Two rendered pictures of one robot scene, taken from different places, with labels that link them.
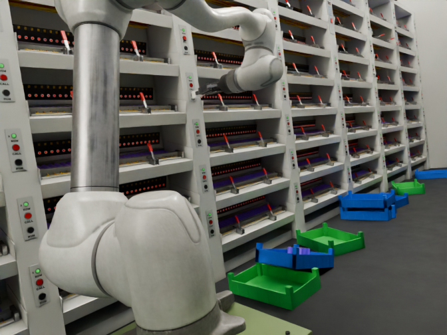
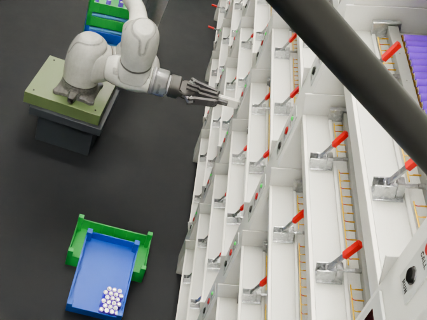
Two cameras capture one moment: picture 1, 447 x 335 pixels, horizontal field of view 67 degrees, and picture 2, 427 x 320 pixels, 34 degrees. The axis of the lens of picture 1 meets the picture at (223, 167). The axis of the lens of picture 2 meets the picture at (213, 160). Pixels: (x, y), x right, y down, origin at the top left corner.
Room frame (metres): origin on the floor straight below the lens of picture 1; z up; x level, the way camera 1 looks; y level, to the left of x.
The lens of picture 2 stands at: (2.59, -1.48, 2.11)
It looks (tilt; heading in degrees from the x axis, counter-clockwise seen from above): 39 degrees down; 126
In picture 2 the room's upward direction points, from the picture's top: 21 degrees clockwise
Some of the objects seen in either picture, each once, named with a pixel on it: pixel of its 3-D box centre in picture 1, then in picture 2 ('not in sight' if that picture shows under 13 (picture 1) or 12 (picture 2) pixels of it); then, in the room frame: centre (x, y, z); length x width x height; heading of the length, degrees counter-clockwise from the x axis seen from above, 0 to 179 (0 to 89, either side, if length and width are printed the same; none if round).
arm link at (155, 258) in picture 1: (160, 250); (88, 58); (0.62, 0.14, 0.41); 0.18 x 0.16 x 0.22; 61
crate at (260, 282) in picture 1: (273, 280); (110, 247); (1.31, -0.13, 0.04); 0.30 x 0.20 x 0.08; 45
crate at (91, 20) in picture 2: not in sight; (117, 14); (0.18, 0.63, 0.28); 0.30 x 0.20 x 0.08; 53
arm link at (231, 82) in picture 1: (238, 80); (160, 82); (1.29, -0.10, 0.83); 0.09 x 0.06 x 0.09; 135
